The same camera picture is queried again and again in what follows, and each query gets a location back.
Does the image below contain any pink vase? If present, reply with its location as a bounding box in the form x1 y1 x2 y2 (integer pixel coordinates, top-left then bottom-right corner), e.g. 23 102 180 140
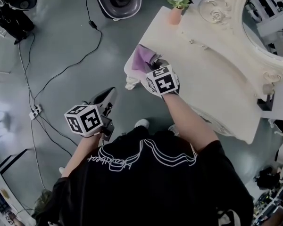
167 6 183 25

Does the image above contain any white shoe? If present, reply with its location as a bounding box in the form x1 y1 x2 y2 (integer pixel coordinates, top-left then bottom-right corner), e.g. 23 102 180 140
133 118 150 129
167 123 180 137

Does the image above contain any black cable with adapter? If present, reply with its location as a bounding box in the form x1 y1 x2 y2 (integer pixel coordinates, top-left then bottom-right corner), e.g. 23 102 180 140
33 0 103 108

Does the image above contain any ornate white framed mirror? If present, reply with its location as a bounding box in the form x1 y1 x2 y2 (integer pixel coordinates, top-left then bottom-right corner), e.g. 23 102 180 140
198 0 283 80

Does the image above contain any white tabletop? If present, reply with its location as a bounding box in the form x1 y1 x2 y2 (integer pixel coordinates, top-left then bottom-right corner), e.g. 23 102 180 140
123 5 275 145

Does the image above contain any cluttered storage shelf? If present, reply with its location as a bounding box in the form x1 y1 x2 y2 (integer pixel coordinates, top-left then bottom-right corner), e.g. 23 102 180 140
251 173 283 226

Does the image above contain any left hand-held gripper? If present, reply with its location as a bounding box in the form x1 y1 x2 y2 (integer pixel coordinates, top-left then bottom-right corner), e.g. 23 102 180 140
64 87 118 141

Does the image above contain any purple cloth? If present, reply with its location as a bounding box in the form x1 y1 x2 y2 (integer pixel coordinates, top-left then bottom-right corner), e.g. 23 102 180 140
131 43 164 73

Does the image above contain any person's right forearm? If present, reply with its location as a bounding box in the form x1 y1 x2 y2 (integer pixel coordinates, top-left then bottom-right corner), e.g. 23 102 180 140
162 92 220 153

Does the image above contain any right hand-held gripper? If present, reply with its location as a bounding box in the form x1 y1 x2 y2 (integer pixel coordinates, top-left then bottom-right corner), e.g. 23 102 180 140
145 57 181 100

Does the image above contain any black bag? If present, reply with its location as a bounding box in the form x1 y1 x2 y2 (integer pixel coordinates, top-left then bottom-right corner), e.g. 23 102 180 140
256 166 281 190

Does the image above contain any black printed t-shirt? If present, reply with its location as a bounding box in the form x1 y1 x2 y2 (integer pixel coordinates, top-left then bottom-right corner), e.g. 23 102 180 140
34 125 255 226

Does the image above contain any black equipment stand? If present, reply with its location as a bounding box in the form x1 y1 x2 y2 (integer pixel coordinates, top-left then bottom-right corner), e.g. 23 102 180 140
0 0 38 45

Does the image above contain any carved white table leg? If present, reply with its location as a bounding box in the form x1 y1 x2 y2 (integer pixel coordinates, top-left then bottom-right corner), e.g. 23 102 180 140
125 75 141 91

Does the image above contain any person's left forearm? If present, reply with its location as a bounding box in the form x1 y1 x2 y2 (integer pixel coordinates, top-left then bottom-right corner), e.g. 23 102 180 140
60 132 102 179

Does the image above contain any white power strip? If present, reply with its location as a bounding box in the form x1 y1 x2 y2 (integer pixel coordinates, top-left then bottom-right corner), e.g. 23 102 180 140
28 104 42 121

